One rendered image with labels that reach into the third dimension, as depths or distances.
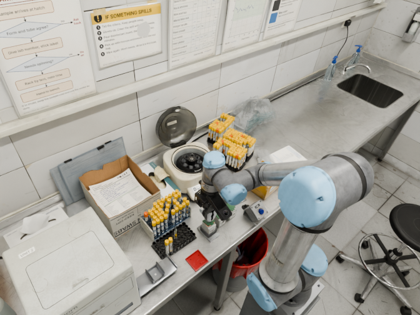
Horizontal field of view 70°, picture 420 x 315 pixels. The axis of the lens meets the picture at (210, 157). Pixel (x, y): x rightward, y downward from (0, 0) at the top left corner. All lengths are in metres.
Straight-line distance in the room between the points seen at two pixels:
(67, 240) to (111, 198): 0.43
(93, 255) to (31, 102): 0.58
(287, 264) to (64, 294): 0.60
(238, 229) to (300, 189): 0.79
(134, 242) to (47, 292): 0.47
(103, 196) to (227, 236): 0.58
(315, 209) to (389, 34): 2.69
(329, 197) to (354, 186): 0.07
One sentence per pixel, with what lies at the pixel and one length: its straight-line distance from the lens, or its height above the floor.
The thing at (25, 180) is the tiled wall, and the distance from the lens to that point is 1.43.
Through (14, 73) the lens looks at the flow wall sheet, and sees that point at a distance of 1.17.
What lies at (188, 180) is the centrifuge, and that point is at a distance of 1.39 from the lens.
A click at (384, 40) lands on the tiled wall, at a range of 3.22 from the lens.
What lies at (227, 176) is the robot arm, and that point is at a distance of 0.98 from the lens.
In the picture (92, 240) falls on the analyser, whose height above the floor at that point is 1.17.
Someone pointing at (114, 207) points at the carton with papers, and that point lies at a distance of 1.38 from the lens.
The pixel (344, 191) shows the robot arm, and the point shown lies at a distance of 0.65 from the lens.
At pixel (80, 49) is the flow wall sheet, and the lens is 1.21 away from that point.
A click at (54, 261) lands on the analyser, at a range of 1.02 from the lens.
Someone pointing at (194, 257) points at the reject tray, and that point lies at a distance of 1.29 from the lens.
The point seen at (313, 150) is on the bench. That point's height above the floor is 0.88.
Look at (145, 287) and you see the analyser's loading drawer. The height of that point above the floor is 0.92.
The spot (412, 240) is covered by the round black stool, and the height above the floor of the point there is 0.65.
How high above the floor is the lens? 2.02
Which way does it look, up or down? 43 degrees down
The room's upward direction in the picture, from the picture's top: 6 degrees clockwise
